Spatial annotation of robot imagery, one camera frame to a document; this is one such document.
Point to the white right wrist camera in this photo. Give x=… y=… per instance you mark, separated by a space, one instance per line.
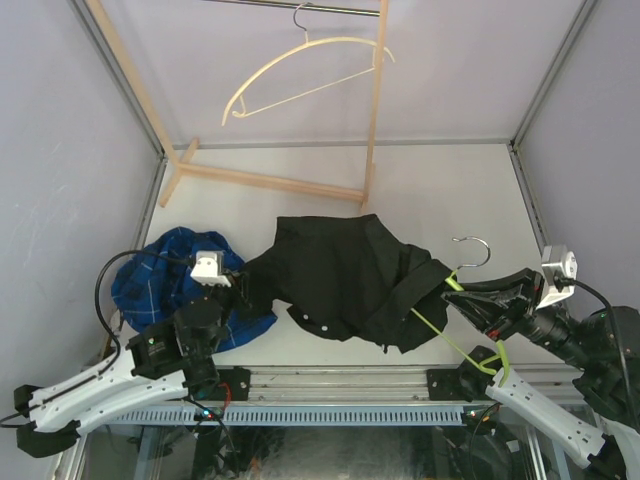
x=559 y=269

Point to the black button shirt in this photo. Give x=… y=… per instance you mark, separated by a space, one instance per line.
x=346 y=278

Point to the aluminium extrusion rail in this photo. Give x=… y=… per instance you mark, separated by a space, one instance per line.
x=271 y=385

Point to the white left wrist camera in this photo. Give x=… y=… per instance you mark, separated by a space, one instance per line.
x=208 y=269

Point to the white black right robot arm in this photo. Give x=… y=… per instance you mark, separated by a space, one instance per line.
x=578 y=325

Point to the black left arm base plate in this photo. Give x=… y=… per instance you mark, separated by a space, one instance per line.
x=234 y=384

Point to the green plastic hanger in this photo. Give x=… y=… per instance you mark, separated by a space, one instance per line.
x=450 y=340

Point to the blue slotted cable duct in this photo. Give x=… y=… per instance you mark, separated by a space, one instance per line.
x=294 y=416

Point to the wooden clothes rack frame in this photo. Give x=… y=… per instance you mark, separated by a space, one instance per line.
x=182 y=165

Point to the beige plastic hanger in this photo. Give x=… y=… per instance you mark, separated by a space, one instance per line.
x=314 y=65

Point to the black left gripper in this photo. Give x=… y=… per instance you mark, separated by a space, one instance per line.
x=241 y=278

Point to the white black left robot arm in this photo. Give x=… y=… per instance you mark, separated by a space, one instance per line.
x=170 y=360

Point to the blue plaid shirt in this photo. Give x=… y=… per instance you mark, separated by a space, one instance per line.
x=156 y=282

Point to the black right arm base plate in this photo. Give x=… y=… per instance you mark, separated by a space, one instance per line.
x=457 y=384

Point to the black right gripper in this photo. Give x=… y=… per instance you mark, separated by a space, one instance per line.
x=484 y=303

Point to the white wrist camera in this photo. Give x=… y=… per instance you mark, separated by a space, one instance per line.
x=208 y=269
x=559 y=269

